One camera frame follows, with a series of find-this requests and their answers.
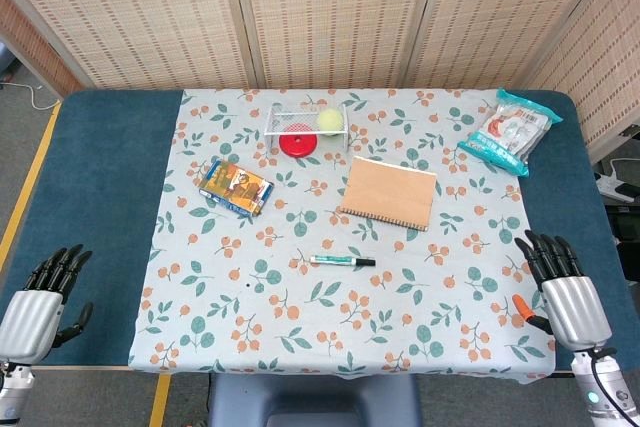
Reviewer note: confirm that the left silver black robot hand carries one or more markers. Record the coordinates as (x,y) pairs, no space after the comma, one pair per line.
(30,317)

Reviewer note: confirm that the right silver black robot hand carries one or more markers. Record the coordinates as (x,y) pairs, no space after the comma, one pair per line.
(575,312)

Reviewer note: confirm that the black marker cap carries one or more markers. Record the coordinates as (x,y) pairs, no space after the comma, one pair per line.
(366,263)

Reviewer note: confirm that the green white marker body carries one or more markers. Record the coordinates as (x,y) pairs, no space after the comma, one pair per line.
(332,260)

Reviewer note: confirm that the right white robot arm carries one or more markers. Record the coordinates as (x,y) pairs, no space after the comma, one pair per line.
(607,392)

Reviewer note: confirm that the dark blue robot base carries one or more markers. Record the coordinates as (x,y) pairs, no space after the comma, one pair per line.
(310,397)

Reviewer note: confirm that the white power strip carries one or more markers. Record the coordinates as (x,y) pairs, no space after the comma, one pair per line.
(612,188)

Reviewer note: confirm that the blue felt table cover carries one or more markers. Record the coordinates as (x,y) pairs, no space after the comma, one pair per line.
(90,197)

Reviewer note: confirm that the teal snack bag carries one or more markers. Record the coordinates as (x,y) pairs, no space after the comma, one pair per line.
(507,132)

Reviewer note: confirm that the brown spiral notebook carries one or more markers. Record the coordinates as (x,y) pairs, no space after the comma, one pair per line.
(387,192)

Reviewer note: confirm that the bamboo folding screen panel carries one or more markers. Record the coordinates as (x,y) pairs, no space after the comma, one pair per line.
(335,12)
(140,12)
(500,12)
(30,47)
(610,72)

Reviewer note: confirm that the colourful card box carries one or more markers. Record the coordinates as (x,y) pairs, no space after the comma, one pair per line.
(237,188)

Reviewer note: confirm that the floral print tablecloth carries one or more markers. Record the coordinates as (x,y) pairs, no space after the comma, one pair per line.
(300,322)

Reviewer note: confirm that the yellow tennis ball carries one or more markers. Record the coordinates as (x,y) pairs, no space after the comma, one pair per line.
(330,121)

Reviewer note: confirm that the red round disc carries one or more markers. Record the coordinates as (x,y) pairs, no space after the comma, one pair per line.
(298,146)

